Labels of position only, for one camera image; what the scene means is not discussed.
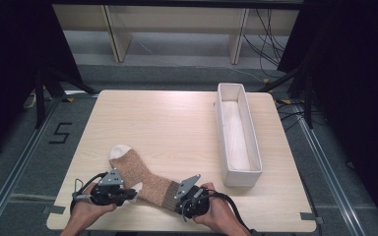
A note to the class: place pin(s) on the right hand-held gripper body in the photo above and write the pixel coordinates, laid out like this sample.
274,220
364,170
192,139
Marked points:
187,187

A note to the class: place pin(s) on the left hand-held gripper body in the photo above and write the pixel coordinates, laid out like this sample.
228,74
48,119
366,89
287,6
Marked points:
111,183

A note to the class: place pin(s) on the brown sock labelled cuff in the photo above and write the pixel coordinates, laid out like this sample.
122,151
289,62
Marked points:
137,187

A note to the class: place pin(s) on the brown sock plain cuff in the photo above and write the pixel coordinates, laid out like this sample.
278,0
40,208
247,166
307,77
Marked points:
144,180

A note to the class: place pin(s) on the long white storage box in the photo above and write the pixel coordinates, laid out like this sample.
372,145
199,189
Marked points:
238,137

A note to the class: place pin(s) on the person's right hand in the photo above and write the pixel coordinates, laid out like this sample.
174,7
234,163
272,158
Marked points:
218,213

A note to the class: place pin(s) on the person's left hand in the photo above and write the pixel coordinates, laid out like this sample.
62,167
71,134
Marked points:
83,213

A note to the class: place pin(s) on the grey tape piece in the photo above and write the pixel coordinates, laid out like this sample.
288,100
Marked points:
310,217
54,209

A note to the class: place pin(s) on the yellow tape piece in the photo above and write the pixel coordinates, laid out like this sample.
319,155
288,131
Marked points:
285,101
266,80
67,99

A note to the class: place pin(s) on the black metal stand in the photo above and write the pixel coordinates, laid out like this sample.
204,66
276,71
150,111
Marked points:
307,98
40,98

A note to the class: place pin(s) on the dark curtain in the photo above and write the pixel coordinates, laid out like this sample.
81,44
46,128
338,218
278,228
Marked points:
10,65
357,82

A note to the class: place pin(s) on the beige wooden shelf unit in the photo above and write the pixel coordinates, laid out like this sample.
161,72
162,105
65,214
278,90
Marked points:
177,19

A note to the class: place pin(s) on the metal floor rail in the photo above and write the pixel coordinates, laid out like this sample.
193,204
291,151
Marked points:
16,170
328,170

